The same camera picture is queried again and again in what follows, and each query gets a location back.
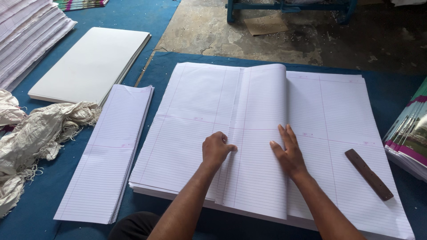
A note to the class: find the blue metal frame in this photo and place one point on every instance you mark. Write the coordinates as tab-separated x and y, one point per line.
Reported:
287	6

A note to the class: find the brown cardboard piece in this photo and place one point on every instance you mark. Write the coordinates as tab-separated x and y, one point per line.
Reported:
266	25

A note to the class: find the narrow stack of folded ruled paper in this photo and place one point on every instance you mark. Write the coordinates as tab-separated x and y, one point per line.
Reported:
110	156

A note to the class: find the tall pile of ruled paper bundles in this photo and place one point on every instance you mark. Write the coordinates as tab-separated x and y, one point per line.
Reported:
26	36

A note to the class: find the large stack of ruled sheets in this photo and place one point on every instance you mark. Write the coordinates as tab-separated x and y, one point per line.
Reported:
333	110

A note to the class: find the ruled paper sheaf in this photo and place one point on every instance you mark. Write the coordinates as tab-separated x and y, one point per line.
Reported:
257	110

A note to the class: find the person's black clothing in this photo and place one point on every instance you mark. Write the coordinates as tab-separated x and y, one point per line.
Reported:
135	226

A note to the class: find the blue floor mat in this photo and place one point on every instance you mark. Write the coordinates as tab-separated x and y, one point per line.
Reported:
40	200
393	86

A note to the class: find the brown wooden folding stick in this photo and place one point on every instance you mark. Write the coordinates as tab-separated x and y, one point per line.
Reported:
368	174

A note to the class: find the person's right hand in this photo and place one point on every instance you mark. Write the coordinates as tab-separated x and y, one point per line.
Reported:
292	160

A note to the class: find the person's left hand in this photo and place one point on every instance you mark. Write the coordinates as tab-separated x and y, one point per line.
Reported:
213	150

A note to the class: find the stack of blank white boards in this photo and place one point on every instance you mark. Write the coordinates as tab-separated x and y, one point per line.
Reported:
90	63

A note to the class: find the white woven sack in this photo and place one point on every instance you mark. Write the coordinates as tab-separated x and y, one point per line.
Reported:
36	133

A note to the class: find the stack of green purple covers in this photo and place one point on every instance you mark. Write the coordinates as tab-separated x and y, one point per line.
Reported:
408	140
81	4

